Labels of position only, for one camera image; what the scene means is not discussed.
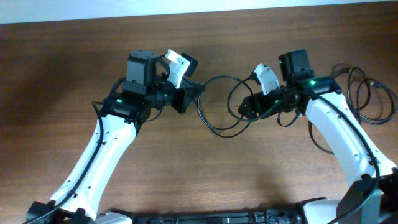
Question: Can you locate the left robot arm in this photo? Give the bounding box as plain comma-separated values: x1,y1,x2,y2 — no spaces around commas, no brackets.
26,50,205,223

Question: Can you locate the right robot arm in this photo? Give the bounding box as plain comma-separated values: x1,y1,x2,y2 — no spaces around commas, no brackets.
238,50,397,223

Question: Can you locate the right camera black cable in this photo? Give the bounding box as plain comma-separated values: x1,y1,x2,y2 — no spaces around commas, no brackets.
226,77,382,224

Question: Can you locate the camera black cable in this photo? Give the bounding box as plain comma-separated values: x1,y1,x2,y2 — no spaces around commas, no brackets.
24,100,106,224
226,77,382,224

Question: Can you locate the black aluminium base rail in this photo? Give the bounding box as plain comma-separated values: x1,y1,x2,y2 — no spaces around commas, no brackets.
99,208,299,224

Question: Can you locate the left camera black cable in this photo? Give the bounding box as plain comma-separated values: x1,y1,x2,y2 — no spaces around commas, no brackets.
24,100,106,224

